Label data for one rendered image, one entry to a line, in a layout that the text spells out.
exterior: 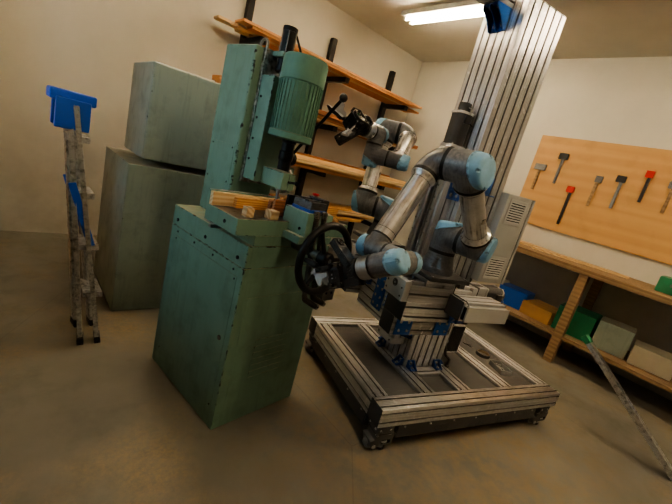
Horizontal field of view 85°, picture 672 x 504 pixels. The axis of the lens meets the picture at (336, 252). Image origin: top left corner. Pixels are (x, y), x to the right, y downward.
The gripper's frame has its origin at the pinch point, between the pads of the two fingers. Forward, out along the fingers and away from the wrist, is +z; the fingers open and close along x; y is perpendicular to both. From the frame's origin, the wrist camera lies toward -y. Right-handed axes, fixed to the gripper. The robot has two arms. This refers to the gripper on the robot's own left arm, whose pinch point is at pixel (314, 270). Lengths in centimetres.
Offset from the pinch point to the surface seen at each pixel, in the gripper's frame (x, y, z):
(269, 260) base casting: 0.2, -7.4, 23.1
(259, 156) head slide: 4, -51, 26
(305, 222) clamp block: 5.3, -18.9, 6.4
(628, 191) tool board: 327, -50, -82
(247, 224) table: -13.6, -19.0, 16.0
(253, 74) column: -1, -82, 19
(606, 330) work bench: 282, 64, -49
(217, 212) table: -18.0, -25.6, 26.9
